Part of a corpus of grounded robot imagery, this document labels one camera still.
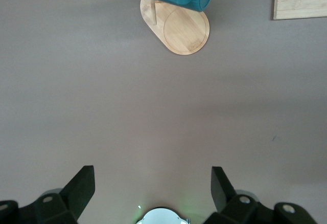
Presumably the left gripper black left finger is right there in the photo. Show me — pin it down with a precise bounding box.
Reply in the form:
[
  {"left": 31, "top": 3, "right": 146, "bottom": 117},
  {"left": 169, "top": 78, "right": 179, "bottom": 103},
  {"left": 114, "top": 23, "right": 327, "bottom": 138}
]
[{"left": 0, "top": 165, "right": 96, "bottom": 224}]

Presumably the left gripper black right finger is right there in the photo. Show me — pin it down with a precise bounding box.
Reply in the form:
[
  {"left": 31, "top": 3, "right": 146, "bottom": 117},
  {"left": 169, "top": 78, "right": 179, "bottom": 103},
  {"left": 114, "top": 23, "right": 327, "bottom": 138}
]
[{"left": 204, "top": 166, "right": 317, "bottom": 224}]

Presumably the wooden cup rack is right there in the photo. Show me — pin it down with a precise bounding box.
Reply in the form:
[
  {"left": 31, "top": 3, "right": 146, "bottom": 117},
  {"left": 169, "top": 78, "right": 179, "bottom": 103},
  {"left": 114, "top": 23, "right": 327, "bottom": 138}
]
[{"left": 96, "top": 0, "right": 211, "bottom": 56}]

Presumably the brown table cover mat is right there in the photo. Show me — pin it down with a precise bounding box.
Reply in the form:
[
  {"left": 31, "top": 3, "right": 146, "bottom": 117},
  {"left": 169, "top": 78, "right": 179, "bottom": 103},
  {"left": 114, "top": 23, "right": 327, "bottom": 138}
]
[{"left": 0, "top": 0, "right": 327, "bottom": 224}]

